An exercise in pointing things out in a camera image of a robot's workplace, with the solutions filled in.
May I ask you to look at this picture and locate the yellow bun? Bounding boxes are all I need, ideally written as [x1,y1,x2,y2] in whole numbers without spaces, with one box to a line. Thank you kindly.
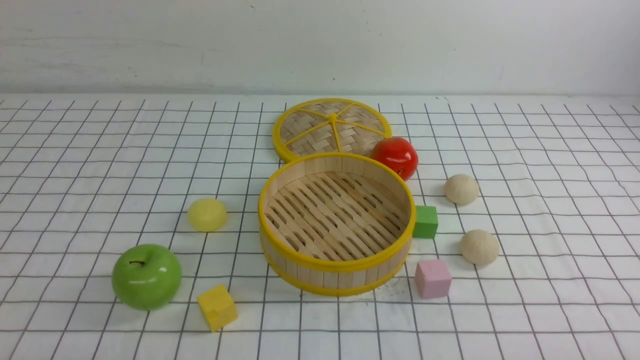
[187,197,227,233]

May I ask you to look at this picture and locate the bamboo steamer tray yellow rim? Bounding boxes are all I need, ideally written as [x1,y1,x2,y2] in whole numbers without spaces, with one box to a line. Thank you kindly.
[257,152,417,297]

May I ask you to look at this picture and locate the woven bamboo steamer lid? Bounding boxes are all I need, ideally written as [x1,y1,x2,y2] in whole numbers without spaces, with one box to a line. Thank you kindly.
[272,98,393,163]

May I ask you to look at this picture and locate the red tomato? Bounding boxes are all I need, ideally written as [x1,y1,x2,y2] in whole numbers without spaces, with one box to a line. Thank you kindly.
[370,137,419,182]

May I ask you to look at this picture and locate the green foam cube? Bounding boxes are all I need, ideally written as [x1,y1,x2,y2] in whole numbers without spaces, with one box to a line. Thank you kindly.
[413,205,439,240]

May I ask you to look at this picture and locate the beige bun far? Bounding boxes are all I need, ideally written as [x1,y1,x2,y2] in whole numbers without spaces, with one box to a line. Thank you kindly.
[444,174,480,207]

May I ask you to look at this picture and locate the beige bun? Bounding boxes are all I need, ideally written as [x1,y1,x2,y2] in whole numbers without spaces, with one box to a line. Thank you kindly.
[460,228,500,267]
[444,174,480,207]

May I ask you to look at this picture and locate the pink foam cube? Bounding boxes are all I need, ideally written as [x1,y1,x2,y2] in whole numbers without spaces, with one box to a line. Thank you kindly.
[414,259,452,299]

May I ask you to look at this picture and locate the yellow foam cube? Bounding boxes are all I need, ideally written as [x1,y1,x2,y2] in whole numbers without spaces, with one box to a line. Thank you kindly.
[197,284,238,333]

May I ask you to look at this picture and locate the beige bun near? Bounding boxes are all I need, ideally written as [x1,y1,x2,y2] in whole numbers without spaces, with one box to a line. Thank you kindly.
[460,228,500,267]

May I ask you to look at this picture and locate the green apple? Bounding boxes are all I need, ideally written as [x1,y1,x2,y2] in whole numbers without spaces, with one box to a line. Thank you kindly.
[111,243,183,312]

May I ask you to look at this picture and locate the white grid tablecloth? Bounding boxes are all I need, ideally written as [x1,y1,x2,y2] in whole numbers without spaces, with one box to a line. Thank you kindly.
[0,95,640,360]

